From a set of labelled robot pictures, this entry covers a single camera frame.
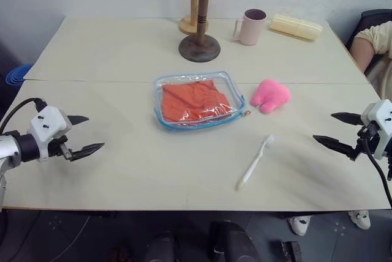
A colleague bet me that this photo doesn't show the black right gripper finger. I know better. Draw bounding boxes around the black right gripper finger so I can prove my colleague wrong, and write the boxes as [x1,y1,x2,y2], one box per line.
[312,134,358,162]
[330,112,363,127]

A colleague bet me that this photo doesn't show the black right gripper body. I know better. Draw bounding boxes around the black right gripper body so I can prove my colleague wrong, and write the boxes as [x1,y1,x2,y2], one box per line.
[356,120,381,162]

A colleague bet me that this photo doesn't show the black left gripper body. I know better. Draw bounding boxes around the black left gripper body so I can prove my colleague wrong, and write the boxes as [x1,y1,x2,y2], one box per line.
[47,134,74,161]

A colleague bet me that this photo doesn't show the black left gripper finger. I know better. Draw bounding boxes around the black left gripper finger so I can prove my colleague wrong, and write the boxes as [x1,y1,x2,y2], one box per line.
[66,115,90,126]
[70,143,106,162]

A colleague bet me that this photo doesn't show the clear pouch with orange cloth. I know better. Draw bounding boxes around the clear pouch with orange cloth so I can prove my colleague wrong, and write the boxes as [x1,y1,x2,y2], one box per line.
[152,70,254,133]

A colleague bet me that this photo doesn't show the orange cloth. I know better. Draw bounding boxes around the orange cloth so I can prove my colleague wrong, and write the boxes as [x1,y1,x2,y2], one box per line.
[161,80,232,127]

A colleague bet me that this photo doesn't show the blue round stacked object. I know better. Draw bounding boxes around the blue round stacked object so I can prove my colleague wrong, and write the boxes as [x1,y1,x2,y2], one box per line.
[5,63,34,86]

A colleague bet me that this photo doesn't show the white sneaker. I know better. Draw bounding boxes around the white sneaker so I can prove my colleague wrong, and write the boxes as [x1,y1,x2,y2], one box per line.
[347,210,372,230]
[288,215,312,237]

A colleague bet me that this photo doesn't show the pink fluffy plush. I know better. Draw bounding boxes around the pink fluffy plush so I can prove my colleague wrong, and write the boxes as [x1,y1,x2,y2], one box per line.
[250,78,292,114]

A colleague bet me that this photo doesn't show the white toothbrush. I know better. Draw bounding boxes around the white toothbrush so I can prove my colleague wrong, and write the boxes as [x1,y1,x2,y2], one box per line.
[235,134,274,192]

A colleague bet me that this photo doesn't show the person's cream shirt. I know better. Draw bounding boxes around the person's cream shirt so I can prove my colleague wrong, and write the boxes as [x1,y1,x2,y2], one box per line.
[354,20,392,101]

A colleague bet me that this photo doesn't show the black chair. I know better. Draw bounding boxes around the black chair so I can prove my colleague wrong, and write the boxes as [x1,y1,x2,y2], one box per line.
[345,9,392,76]

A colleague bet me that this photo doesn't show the small black floor object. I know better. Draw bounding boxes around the small black floor object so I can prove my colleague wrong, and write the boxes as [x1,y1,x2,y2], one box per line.
[279,241,301,262]

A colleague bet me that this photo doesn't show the dark rounded shape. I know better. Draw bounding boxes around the dark rounded shape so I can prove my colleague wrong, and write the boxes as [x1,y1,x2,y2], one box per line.
[143,230,179,262]
[208,220,258,262]

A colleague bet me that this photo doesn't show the pink mug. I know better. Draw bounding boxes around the pink mug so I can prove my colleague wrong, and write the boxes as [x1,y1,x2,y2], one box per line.
[233,8,268,47]

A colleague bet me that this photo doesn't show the dark wooden hat stand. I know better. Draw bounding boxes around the dark wooden hat stand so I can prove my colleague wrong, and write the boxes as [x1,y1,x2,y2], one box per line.
[178,0,228,64]

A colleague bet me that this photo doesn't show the light wooden mug tree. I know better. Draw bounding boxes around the light wooden mug tree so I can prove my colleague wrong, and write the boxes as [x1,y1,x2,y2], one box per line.
[178,0,213,34]

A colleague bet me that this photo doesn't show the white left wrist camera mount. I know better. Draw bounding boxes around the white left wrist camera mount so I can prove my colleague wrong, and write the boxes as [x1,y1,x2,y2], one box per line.
[28,105,74,163]

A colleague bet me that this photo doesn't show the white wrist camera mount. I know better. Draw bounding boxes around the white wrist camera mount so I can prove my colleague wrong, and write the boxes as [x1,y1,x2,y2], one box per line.
[360,99,392,160]
[28,105,74,163]

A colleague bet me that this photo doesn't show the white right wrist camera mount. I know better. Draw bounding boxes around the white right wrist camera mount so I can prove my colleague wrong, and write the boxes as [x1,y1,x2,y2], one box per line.
[360,99,392,160]

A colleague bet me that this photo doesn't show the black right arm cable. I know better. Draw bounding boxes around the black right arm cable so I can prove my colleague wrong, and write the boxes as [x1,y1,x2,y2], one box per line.
[363,127,392,211]

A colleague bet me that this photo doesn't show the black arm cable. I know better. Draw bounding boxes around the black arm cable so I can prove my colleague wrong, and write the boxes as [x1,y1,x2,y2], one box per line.
[363,127,392,211]
[0,97,48,131]

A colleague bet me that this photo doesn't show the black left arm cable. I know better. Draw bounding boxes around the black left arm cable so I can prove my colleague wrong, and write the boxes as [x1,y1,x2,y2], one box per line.
[0,97,48,131]

